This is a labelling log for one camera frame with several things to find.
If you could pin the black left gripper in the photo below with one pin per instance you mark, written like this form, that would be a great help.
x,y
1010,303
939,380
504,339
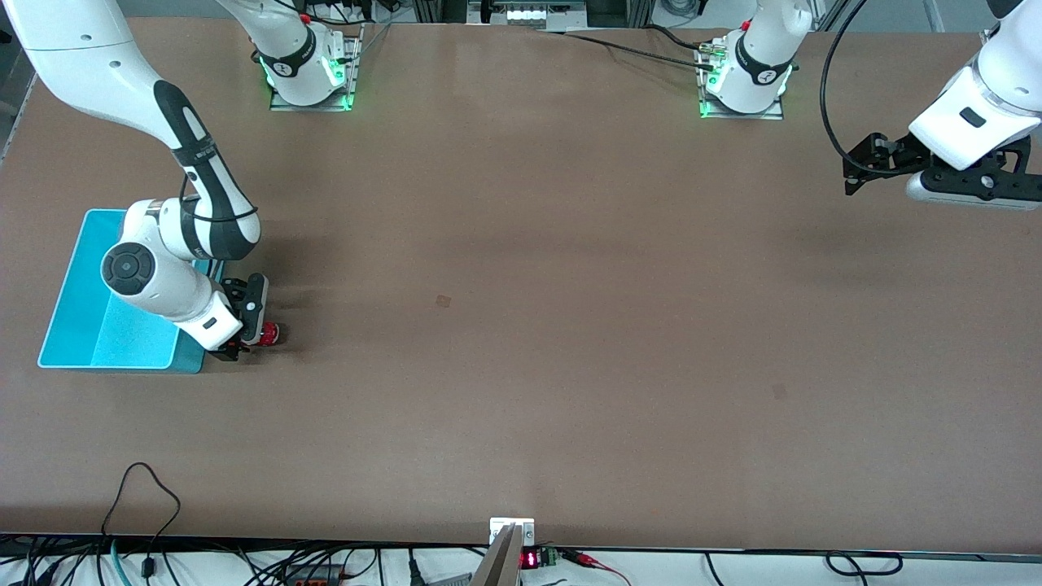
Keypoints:
x,y
894,154

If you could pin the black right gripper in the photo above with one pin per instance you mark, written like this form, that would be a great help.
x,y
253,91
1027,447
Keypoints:
x,y
235,290

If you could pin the red beetle toy car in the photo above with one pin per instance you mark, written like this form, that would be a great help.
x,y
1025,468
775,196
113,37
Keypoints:
x,y
271,334

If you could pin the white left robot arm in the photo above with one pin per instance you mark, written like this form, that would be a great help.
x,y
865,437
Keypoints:
x,y
757,73

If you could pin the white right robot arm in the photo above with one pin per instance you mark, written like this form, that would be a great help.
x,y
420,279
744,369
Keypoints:
x,y
81,65

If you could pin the blue plastic box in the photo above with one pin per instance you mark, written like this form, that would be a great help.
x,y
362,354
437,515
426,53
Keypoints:
x,y
81,317

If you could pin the grey metal bar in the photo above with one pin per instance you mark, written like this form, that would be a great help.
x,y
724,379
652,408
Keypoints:
x,y
498,566

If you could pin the red digit display module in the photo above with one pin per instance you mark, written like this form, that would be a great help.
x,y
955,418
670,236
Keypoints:
x,y
529,560

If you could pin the grey lit device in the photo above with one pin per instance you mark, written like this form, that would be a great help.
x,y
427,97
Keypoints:
x,y
529,12

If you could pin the green terminal block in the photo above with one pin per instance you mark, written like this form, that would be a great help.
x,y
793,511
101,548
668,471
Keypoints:
x,y
549,557

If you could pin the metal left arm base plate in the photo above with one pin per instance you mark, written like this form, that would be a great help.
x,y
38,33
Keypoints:
x,y
772,111

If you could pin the aluminium frame corner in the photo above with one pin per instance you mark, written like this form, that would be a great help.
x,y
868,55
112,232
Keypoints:
x,y
988,37

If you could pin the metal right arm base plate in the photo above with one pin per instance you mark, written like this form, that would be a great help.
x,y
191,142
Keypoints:
x,y
350,57

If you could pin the white metal bracket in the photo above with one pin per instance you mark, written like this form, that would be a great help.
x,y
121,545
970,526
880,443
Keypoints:
x,y
498,525

